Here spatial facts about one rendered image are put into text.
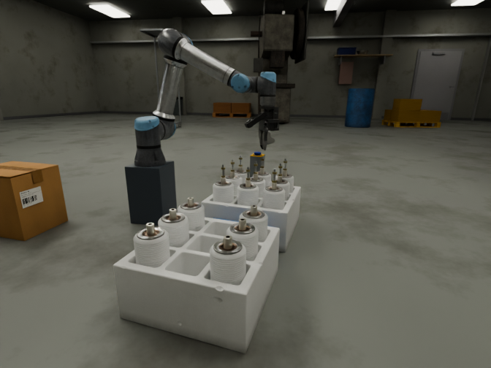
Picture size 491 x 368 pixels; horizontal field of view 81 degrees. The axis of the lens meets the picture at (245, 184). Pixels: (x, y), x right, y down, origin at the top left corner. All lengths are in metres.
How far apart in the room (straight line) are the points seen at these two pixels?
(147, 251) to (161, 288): 0.11
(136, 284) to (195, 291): 0.18
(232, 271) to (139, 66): 11.72
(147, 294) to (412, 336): 0.73
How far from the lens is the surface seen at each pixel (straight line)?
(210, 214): 1.31
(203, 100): 11.29
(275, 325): 0.93
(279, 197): 1.22
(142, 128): 1.47
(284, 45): 7.81
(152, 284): 0.85
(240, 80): 1.29
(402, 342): 0.98
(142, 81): 12.21
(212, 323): 0.83
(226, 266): 0.75
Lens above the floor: 0.63
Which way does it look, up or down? 17 degrees down
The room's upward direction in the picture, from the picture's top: 1 degrees clockwise
